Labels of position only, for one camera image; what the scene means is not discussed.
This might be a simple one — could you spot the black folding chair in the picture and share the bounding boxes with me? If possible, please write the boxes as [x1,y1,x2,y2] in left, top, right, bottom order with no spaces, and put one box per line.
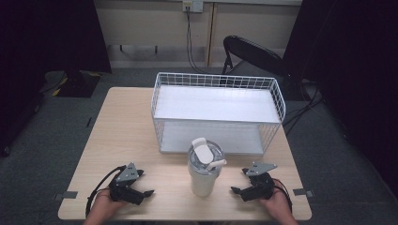
[221,35,287,78]

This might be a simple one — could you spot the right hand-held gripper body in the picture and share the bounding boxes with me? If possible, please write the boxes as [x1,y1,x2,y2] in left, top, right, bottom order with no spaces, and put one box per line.
[239,161,278,203]

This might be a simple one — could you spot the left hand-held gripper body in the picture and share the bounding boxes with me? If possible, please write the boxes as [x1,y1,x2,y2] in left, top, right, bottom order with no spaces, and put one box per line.
[108,161,145,206]

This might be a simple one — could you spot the person's right hand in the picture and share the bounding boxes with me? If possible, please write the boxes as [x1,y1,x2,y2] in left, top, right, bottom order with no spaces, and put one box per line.
[258,178,293,219]

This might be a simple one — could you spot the black floor cables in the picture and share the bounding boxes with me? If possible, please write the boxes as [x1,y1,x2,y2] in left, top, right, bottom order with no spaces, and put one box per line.
[282,80,327,136]

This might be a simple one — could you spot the black curtain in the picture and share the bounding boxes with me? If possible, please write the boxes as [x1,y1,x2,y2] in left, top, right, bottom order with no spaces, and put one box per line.
[282,0,398,201]
[0,0,113,158]

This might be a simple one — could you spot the white tumbler cup with lid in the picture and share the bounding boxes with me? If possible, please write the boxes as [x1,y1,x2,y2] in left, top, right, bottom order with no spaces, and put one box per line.
[187,137,228,198]

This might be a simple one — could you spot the person's left hand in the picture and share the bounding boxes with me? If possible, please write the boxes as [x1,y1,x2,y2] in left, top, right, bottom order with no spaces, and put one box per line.
[92,187,129,218]

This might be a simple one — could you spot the white wall socket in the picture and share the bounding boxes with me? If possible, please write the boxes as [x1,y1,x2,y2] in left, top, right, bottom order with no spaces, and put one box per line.
[182,0,205,14]

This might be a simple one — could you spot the white wire shelf rack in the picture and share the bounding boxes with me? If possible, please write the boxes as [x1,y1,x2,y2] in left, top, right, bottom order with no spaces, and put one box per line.
[150,71,287,157]

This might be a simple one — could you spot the grey tape strip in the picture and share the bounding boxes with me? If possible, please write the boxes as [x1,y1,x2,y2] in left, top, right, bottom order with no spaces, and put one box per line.
[54,190,79,202]
[292,187,314,198]

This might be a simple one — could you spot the black stand base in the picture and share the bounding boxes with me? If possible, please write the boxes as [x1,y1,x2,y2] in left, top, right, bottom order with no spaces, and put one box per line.
[55,70,102,98]

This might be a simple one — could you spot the black wall socket cable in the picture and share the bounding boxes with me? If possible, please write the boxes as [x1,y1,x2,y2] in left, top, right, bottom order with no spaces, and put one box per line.
[185,6,221,76]

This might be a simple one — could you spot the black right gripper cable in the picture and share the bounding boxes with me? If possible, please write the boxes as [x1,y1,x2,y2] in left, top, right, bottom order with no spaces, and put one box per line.
[271,178,294,214]

